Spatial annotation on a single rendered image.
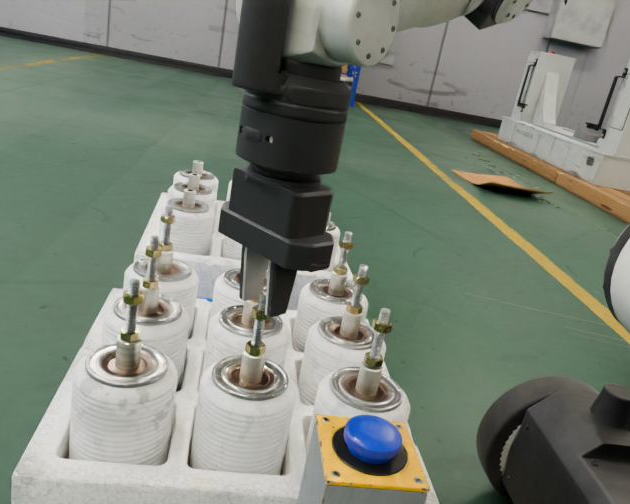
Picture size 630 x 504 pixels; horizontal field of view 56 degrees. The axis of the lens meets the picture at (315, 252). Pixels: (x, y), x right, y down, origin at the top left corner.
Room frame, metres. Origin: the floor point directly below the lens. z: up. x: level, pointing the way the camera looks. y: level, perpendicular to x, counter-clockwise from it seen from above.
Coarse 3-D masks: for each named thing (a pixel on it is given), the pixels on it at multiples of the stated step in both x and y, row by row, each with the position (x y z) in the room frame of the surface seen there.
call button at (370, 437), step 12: (348, 420) 0.35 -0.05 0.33; (360, 420) 0.35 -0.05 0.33; (372, 420) 0.35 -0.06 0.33; (384, 420) 0.36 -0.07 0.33; (348, 432) 0.34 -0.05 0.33; (360, 432) 0.34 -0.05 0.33; (372, 432) 0.34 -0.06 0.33; (384, 432) 0.34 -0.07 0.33; (396, 432) 0.35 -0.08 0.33; (348, 444) 0.33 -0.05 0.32; (360, 444) 0.33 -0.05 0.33; (372, 444) 0.33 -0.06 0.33; (384, 444) 0.33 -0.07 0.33; (396, 444) 0.33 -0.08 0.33; (360, 456) 0.33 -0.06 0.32; (372, 456) 0.32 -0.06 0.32; (384, 456) 0.32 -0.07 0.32
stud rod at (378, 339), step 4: (384, 308) 0.52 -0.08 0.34; (380, 312) 0.52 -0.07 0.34; (384, 312) 0.52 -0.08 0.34; (388, 312) 0.52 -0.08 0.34; (380, 316) 0.52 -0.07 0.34; (384, 316) 0.51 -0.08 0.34; (388, 316) 0.52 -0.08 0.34; (380, 320) 0.52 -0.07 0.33; (384, 320) 0.51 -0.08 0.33; (388, 320) 0.52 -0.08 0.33; (376, 332) 0.52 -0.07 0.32; (376, 336) 0.52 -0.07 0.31; (380, 336) 0.51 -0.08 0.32; (376, 340) 0.51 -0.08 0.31; (380, 340) 0.52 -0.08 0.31; (372, 344) 0.52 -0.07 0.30; (376, 344) 0.51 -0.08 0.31; (380, 344) 0.52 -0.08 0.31; (372, 348) 0.52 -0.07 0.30; (376, 348) 0.51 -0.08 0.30; (380, 348) 0.52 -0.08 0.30; (372, 352) 0.52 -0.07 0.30; (376, 352) 0.51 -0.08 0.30; (372, 356) 0.51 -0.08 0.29; (376, 356) 0.51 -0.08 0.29
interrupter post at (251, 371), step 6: (246, 354) 0.49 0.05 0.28; (264, 354) 0.50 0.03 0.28; (246, 360) 0.49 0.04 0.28; (252, 360) 0.49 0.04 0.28; (258, 360) 0.49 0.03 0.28; (264, 360) 0.50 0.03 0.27; (246, 366) 0.49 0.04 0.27; (252, 366) 0.49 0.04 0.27; (258, 366) 0.49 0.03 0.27; (240, 372) 0.50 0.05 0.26; (246, 372) 0.49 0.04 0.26; (252, 372) 0.49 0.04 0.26; (258, 372) 0.49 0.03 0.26; (240, 378) 0.49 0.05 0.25; (246, 378) 0.49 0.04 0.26; (252, 378) 0.49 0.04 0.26; (258, 378) 0.49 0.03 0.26
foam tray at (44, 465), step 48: (96, 336) 0.63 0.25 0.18; (192, 336) 0.68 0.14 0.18; (192, 384) 0.57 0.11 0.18; (48, 432) 0.45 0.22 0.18; (192, 432) 0.54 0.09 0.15; (48, 480) 0.40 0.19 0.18; (96, 480) 0.41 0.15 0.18; (144, 480) 0.42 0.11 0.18; (192, 480) 0.43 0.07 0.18; (240, 480) 0.44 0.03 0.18; (288, 480) 0.45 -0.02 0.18
